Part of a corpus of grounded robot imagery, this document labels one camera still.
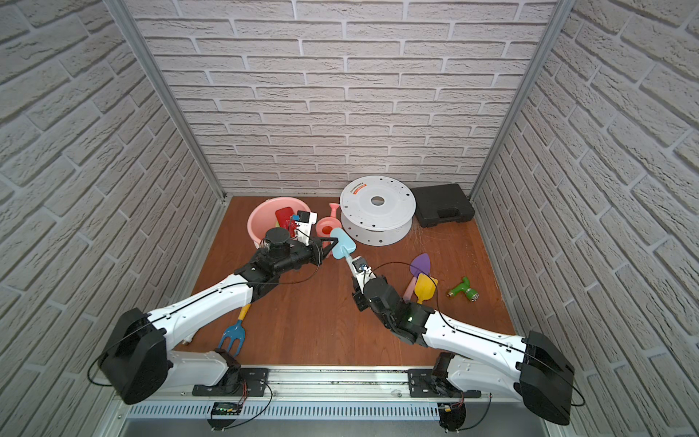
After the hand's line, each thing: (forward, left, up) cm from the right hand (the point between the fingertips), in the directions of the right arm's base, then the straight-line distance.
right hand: (360, 276), depth 79 cm
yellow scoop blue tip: (+2, -22, -14) cm, 26 cm away
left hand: (+10, +8, +10) cm, 16 cm away
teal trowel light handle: (+6, +4, +7) cm, 10 cm away
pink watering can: (+24, +11, -4) cm, 27 cm away
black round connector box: (-34, -22, -16) cm, 44 cm away
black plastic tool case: (+36, -36, -10) cm, 52 cm away
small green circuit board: (-29, +38, -16) cm, 50 cm away
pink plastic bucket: (+25, +33, 0) cm, 42 cm away
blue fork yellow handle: (-9, +40, -15) cm, 44 cm away
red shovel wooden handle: (+28, +27, -4) cm, 39 cm away
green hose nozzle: (0, -36, -13) cm, 38 cm away
